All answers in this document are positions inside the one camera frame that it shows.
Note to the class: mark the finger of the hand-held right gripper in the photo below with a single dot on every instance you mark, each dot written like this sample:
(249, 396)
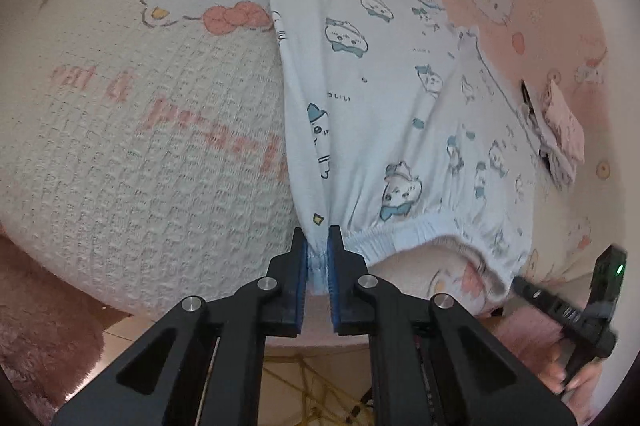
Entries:
(540, 296)

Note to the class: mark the white folded garment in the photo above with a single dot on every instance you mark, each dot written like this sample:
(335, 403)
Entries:
(555, 156)

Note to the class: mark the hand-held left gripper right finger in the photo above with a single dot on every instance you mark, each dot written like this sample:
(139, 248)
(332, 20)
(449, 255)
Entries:
(334, 281)

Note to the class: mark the pink and white printed sofa cover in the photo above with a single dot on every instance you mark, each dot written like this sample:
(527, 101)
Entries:
(125, 156)

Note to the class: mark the light blue printed pajama pants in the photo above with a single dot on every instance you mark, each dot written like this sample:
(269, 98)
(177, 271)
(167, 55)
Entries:
(390, 106)

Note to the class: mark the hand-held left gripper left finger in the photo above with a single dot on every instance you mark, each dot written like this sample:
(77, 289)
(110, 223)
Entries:
(300, 276)

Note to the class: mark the pink fluffy robe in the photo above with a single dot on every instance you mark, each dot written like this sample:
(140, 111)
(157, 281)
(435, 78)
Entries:
(40, 316)

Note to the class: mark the person's right hand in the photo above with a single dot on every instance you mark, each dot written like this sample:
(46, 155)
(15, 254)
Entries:
(552, 371)

